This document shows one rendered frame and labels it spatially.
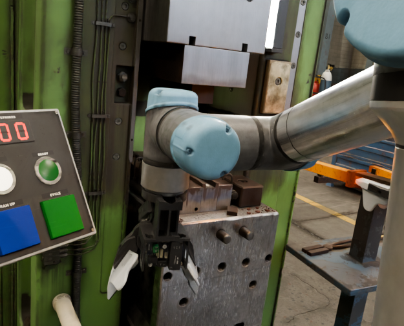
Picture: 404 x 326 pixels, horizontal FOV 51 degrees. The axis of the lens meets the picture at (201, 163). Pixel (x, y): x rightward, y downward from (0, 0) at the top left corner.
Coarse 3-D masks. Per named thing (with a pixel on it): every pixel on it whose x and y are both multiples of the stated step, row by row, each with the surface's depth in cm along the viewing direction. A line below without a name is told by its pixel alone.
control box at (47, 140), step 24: (0, 120) 79; (24, 120) 82; (48, 120) 87; (0, 144) 77; (24, 144) 81; (48, 144) 85; (24, 168) 80; (72, 168) 88; (0, 192) 75; (24, 192) 78; (48, 192) 82; (72, 192) 86; (48, 240) 79; (72, 240) 83; (0, 264) 71
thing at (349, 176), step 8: (312, 168) 96; (320, 168) 94; (328, 168) 92; (336, 168) 91; (344, 168) 91; (328, 176) 92; (336, 176) 90; (344, 176) 88; (352, 176) 86; (360, 176) 85; (368, 176) 83; (376, 176) 84; (352, 184) 86
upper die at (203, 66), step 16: (144, 48) 125; (160, 48) 115; (176, 48) 107; (192, 48) 104; (208, 48) 107; (144, 64) 125; (160, 64) 116; (176, 64) 107; (192, 64) 106; (208, 64) 108; (224, 64) 110; (240, 64) 113; (176, 80) 107; (192, 80) 107; (208, 80) 109; (224, 80) 112; (240, 80) 114
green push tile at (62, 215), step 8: (48, 200) 81; (56, 200) 82; (64, 200) 83; (72, 200) 85; (48, 208) 80; (56, 208) 82; (64, 208) 83; (72, 208) 84; (48, 216) 80; (56, 216) 81; (64, 216) 82; (72, 216) 84; (80, 216) 85; (48, 224) 80; (56, 224) 81; (64, 224) 82; (72, 224) 83; (80, 224) 85; (48, 232) 80; (56, 232) 80; (64, 232) 81; (72, 232) 83
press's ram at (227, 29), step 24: (144, 0) 111; (168, 0) 99; (192, 0) 101; (216, 0) 104; (240, 0) 108; (264, 0) 111; (144, 24) 112; (168, 24) 100; (192, 24) 103; (216, 24) 106; (240, 24) 109; (264, 24) 113; (216, 48) 108; (240, 48) 111; (264, 48) 115
